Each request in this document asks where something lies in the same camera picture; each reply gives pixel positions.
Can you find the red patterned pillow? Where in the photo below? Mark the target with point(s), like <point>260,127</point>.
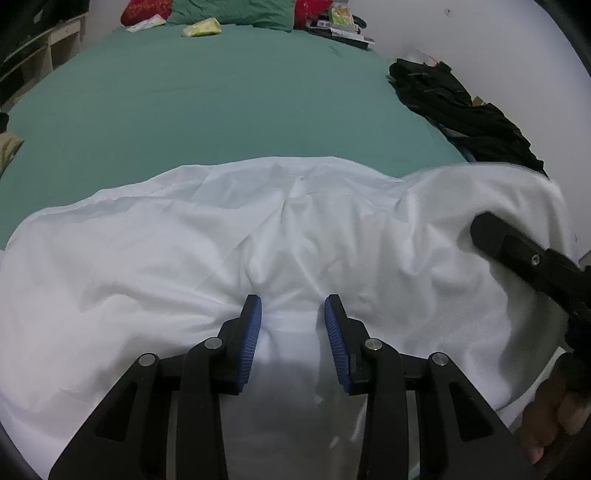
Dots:
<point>138,11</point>

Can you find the dark cloth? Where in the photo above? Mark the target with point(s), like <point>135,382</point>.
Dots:
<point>3,121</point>

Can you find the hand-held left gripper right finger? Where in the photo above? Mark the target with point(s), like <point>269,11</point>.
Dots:
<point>334,346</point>

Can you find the white hooded jacket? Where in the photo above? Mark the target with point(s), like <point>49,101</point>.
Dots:
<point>231,240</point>

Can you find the black jacket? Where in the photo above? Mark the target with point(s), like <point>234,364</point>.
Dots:
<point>498,134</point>

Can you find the stack of books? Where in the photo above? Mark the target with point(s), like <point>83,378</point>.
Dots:
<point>344,34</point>

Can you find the beige pants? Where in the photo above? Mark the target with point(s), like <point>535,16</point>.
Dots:
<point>8,150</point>

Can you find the person's right hand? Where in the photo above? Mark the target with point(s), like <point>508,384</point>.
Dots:
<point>542,415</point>

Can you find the yellow packet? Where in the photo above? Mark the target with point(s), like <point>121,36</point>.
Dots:
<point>202,27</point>

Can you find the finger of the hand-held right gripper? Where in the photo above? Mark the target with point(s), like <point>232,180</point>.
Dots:
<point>503,244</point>

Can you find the green pillow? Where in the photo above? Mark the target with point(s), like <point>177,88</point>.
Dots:
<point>231,11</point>

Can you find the folded black clothes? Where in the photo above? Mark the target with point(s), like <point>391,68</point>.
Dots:
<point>429,87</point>

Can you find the wooden shelf unit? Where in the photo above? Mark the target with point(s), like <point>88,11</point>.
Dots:
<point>46,50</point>

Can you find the green bed sheet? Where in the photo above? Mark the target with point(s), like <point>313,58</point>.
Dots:
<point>207,106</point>

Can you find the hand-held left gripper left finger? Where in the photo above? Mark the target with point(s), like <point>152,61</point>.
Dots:
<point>249,341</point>

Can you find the colourful snack bag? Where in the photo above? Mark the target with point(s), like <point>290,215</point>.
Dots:
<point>341,14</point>

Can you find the white packet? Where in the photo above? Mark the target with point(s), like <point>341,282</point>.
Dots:
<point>145,24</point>

